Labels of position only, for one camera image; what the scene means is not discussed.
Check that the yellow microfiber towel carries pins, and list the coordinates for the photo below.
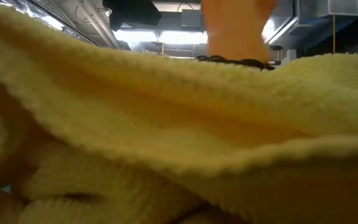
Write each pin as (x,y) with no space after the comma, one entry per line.
(179,124)

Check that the orange microfiber towel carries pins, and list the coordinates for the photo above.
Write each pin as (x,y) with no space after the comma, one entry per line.
(235,31)

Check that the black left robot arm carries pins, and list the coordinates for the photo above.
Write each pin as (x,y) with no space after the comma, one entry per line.
(132,12)

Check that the grey ceiling box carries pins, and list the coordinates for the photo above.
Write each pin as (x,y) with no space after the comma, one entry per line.
(191,18)

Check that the yellow hanging pole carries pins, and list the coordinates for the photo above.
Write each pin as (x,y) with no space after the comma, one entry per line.
(334,34)

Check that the white ceiling box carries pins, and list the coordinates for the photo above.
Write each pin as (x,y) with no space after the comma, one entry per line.
(339,7)

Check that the silver rectangular air duct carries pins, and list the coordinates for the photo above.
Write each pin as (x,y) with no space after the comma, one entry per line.
(281,21)

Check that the shiny silver ceiling duct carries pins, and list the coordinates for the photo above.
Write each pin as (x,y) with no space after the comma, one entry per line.
(42,21)

